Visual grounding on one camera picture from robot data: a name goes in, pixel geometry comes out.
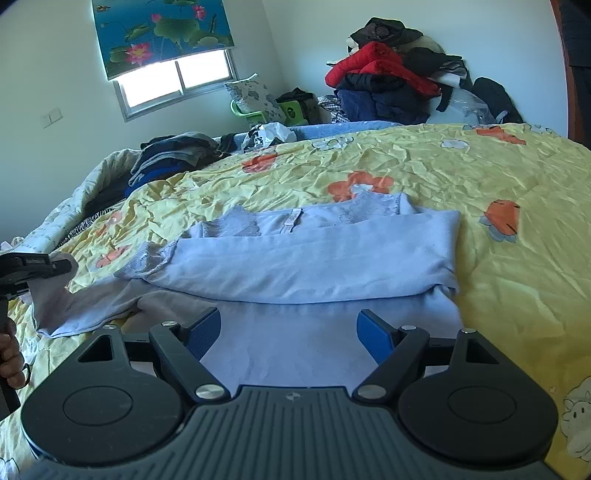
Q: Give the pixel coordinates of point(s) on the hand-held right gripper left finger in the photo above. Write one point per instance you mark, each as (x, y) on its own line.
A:
(203, 333)

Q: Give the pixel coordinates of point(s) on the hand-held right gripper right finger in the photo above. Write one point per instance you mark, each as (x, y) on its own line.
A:
(371, 334)

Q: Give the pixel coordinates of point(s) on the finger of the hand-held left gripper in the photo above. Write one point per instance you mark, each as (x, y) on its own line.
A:
(32, 267)

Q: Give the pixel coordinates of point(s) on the lavender lace-trimmed top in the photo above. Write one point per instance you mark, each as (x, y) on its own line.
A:
(300, 263)

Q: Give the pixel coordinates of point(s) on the stack of dark folded clothes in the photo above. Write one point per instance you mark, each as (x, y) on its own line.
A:
(175, 150)

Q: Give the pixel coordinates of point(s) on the pile of jackets and clothes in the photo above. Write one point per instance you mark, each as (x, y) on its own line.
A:
(383, 78)

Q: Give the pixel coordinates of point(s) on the person's left hand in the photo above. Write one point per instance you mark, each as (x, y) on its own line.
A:
(10, 357)

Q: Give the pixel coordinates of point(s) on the black white striped cloth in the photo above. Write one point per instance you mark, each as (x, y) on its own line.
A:
(87, 224)

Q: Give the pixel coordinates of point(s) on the white floral quilt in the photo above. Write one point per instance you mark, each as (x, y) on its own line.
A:
(60, 198)

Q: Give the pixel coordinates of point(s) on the yellow floral blanket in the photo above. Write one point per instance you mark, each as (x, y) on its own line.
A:
(438, 157)

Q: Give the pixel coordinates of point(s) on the white plastic bag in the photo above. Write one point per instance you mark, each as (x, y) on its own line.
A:
(268, 136)

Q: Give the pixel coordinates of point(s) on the blue blanket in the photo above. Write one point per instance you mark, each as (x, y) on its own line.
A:
(341, 128)

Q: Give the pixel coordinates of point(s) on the green plastic chair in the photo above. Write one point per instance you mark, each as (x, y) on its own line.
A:
(251, 115)

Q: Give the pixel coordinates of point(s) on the grey floral pillow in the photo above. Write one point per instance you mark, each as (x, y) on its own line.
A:
(256, 94)

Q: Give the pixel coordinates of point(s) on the window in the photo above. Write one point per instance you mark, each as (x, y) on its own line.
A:
(184, 76)

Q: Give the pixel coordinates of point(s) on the black backpack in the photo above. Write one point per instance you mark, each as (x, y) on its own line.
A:
(496, 99)

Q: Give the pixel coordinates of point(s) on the lotus print roller blind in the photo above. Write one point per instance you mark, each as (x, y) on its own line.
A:
(161, 32)

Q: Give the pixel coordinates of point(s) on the wall switch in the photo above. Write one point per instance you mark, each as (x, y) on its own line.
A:
(52, 117)

